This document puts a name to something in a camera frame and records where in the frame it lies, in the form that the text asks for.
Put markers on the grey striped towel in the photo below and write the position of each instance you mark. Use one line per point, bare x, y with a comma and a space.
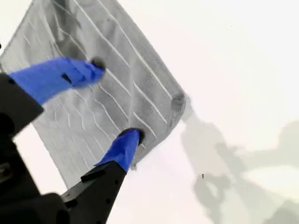
140, 81

